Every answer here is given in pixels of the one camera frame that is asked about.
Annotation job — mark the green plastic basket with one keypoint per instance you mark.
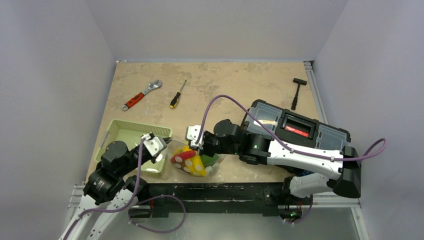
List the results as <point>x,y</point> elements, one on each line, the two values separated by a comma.
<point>131,133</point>

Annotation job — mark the red chili pepper toy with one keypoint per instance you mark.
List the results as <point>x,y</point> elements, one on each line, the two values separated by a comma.
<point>182,156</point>

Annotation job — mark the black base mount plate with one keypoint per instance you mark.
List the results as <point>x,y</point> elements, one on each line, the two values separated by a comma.
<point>270,199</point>

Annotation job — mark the yellow banana toy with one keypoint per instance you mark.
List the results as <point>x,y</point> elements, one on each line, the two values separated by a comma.
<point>194,166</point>

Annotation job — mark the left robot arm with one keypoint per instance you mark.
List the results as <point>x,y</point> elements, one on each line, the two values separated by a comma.
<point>113,187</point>

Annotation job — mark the clear zip top bag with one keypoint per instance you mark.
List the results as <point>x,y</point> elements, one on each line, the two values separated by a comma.
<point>177,146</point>

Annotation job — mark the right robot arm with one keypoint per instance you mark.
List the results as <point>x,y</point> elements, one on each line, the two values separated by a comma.
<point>348,185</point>

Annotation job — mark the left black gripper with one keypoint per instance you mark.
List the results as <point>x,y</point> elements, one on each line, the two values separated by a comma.
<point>166,139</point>

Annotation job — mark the red handled adjustable wrench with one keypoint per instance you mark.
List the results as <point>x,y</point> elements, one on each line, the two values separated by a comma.
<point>156,84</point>

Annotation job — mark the black hammer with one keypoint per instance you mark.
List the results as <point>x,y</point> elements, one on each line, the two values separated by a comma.
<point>299,82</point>

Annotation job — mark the yellow black screwdriver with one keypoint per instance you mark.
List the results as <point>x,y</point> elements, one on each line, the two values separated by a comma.
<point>175,100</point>

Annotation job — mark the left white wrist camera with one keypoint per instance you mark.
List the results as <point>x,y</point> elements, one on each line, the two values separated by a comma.
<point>152,144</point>

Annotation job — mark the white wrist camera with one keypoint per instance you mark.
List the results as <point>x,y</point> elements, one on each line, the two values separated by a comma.
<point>152,144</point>
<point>194,136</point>

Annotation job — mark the black tool box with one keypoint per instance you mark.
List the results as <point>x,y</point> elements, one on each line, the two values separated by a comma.
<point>277,136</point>

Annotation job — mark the green bell pepper toy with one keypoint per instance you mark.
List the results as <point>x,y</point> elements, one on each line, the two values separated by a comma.
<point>210,161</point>

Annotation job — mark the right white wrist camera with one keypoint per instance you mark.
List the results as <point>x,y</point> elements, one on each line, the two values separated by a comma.
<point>194,136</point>

